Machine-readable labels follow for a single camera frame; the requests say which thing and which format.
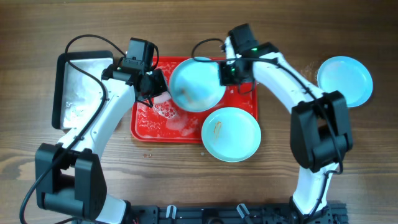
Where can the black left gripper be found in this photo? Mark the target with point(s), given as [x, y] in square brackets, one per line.
[154, 86]

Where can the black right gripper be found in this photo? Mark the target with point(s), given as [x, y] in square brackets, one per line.
[226, 73]

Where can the pink cleaning sponge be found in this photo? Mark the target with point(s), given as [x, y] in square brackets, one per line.
[165, 96]

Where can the light blue plate top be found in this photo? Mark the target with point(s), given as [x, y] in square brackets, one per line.
[195, 85]

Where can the light blue plate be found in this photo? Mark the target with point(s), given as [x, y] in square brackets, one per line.
[195, 85]
[348, 76]
[231, 134]

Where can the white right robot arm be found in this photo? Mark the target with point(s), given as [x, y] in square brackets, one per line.
[320, 130]

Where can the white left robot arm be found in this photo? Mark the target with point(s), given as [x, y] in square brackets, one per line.
[69, 176]

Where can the red plastic tray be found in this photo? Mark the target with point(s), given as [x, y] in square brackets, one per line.
[166, 122]

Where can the black metal water tray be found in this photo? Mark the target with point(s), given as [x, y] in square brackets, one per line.
[77, 96]

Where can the light blue plate bottom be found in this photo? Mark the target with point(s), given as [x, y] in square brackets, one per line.
[231, 134]

